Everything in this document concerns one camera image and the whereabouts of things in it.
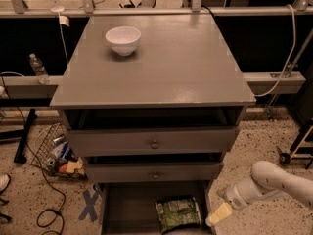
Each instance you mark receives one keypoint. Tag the wire basket with items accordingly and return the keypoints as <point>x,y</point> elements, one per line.
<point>56,158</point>

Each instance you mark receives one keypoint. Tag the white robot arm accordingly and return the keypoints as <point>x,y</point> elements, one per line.
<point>266,182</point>

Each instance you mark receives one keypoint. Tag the grey drawer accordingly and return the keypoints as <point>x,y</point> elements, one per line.
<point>117,173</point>
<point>96,143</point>
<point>130,208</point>

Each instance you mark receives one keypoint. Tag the wheeled cart base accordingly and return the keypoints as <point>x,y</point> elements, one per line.
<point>297,150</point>

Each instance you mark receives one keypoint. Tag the white shoe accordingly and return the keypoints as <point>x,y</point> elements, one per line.
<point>5,180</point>

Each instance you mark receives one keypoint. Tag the white ceramic bowl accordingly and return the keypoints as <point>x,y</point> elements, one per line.
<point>123,40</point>

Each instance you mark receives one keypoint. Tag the black bar on floor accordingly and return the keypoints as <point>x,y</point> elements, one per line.
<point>19,156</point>

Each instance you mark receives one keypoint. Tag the green jalapeno chip bag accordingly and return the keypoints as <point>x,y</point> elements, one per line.
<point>178,212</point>

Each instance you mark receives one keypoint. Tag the bottom grey drawer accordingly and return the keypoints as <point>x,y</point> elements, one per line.
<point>130,208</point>

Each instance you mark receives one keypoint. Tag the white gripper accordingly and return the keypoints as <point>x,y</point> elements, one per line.
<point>233,194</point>

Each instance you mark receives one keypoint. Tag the grey drawer cabinet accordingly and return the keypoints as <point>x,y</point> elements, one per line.
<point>182,75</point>

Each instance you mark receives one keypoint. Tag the top grey drawer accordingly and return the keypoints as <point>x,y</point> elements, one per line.
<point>96,143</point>

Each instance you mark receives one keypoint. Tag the metal rail frame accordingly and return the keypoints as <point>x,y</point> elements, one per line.
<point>88,8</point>

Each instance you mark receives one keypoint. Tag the clear plastic water bottle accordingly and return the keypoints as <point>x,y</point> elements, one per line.
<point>39,69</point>

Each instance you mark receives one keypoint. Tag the middle grey drawer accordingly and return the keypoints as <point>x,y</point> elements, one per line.
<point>117,173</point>

